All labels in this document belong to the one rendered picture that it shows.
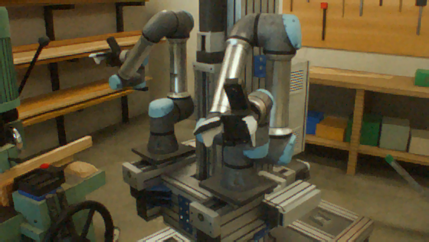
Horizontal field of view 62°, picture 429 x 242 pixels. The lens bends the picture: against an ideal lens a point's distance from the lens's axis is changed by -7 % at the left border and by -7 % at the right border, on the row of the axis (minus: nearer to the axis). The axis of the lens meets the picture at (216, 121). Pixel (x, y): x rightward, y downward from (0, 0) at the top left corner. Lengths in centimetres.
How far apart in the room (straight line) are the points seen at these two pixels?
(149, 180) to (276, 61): 84
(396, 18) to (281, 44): 270
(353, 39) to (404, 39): 49
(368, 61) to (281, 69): 272
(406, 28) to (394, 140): 105
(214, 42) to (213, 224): 71
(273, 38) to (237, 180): 54
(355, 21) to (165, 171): 268
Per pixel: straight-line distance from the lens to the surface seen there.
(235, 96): 92
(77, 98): 385
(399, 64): 394
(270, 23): 128
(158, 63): 513
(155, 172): 179
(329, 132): 370
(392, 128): 360
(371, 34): 392
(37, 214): 121
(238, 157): 141
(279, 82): 131
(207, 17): 154
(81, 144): 159
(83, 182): 142
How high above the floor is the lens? 151
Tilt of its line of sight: 18 degrees down
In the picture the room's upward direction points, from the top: straight up
